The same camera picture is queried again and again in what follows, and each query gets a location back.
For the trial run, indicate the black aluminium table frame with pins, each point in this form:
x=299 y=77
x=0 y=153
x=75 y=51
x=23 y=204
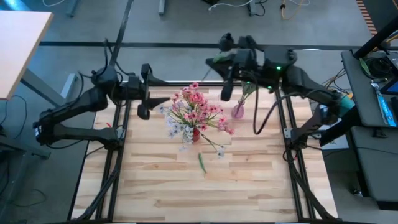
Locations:
x=214 y=83

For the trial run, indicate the red glass vase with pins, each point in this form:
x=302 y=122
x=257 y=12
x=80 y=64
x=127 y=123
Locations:
x=196 y=137

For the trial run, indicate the dark side table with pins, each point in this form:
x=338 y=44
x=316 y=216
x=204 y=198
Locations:
x=351 y=68

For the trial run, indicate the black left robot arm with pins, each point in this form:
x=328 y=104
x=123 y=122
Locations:
x=77 y=105

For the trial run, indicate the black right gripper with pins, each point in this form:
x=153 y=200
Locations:
x=245 y=59

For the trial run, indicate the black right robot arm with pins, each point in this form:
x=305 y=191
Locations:
x=304 y=84

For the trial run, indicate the dark red artificial tulip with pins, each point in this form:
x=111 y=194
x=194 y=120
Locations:
x=248 y=90

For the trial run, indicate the light wooden desk top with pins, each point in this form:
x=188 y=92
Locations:
x=21 y=46

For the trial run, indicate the grey desk leg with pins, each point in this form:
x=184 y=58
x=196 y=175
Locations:
x=66 y=90

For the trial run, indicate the blue strip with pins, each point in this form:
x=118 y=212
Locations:
x=385 y=109

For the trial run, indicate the loose green leaf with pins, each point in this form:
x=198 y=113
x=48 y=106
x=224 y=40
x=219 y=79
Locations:
x=202 y=163

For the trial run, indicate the black bench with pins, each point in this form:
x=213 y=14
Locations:
x=379 y=165

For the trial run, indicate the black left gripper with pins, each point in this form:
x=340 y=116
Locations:
x=145 y=93

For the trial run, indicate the pink blossom flower spray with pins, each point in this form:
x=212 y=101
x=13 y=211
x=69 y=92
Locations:
x=229 y=131
x=213 y=109
x=194 y=85

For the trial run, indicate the pink glass vase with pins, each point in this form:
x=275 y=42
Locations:
x=237 y=112

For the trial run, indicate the grey table leg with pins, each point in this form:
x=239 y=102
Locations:
x=72 y=7
x=252 y=7
x=161 y=7

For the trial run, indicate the black pole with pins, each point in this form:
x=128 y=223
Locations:
x=376 y=39

